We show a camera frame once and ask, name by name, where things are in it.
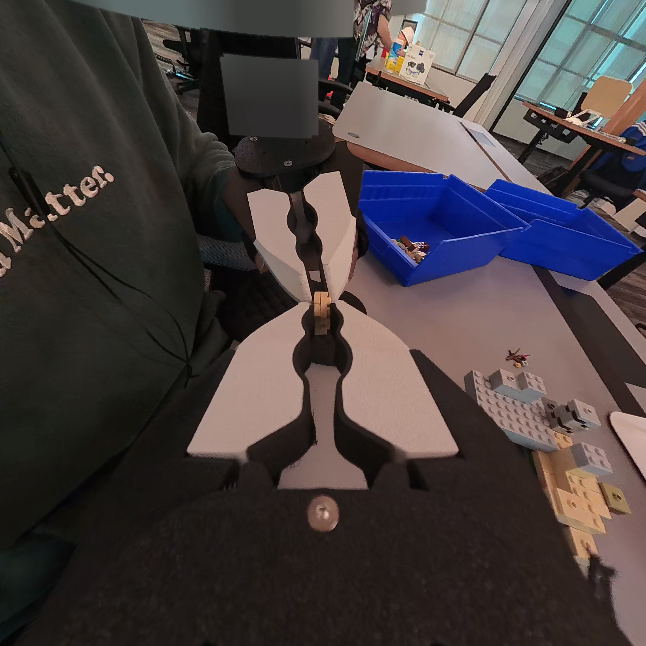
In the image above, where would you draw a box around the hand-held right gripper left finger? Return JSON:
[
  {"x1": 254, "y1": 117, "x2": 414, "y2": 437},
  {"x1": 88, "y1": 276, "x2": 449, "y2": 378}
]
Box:
[{"x1": 187, "y1": 302, "x2": 317, "y2": 489}]

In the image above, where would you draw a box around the person's left forearm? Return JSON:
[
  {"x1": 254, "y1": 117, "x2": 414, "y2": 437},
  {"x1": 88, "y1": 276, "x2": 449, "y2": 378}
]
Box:
[{"x1": 146, "y1": 20, "x2": 255, "y2": 271}]

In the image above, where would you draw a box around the black quilted wrist pad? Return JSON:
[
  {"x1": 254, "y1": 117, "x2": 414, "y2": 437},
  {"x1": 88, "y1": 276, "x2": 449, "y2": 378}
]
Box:
[{"x1": 222, "y1": 275, "x2": 369, "y2": 364}]

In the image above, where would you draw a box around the white product box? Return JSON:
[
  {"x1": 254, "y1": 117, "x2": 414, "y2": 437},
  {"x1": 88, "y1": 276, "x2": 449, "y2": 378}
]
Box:
[{"x1": 399, "y1": 44, "x2": 438, "y2": 84}]

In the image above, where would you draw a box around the person's green sweatshirt torso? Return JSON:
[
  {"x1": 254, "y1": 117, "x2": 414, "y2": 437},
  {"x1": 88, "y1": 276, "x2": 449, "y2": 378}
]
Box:
[{"x1": 0, "y1": 0, "x2": 243, "y2": 556}]

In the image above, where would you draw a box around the blue plastic bin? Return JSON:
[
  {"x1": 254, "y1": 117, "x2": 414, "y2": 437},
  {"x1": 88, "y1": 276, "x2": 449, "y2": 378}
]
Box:
[
  {"x1": 483, "y1": 179, "x2": 645, "y2": 282},
  {"x1": 361, "y1": 170, "x2": 532, "y2": 287}
]

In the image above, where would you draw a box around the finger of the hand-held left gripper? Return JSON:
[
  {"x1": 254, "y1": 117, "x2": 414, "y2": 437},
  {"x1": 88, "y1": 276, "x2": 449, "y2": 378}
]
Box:
[
  {"x1": 247, "y1": 188, "x2": 314, "y2": 304},
  {"x1": 304, "y1": 171, "x2": 358, "y2": 302}
]

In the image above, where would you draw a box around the grey desk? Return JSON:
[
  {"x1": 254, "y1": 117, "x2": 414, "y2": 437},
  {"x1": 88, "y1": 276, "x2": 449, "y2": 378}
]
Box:
[{"x1": 222, "y1": 252, "x2": 646, "y2": 646}]

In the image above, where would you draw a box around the small heap of toy bricks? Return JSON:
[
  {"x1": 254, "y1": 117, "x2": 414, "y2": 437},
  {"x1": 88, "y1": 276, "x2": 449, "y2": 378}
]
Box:
[{"x1": 391, "y1": 236, "x2": 431, "y2": 264}]

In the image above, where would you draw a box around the white rounded board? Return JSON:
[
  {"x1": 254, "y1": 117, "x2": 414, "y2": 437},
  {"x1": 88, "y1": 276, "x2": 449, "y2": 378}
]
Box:
[{"x1": 609, "y1": 411, "x2": 646, "y2": 481}]

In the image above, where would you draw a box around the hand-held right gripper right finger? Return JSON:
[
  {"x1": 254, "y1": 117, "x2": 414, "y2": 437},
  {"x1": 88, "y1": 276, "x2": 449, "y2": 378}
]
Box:
[{"x1": 334, "y1": 301, "x2": 460, "y2": 489}]

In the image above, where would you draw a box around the white wood-edged table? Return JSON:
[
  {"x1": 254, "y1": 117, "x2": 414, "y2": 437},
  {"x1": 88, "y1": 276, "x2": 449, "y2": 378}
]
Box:
[{"x1": 333, "y1": 82, "x2": 552, "y2": 196}]

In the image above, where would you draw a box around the wooden background desk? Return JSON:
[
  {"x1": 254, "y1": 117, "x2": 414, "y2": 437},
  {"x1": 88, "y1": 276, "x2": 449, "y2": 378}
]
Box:
[{"x1": 521, "y1": 98, "x2": 646, "y2": 153}]

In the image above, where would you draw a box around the toy brick building model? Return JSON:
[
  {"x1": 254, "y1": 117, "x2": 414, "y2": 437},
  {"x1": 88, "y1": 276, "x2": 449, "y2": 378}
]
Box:
[{"x1": 463, "y1": 368, "x2": 633, "y2": 568}]

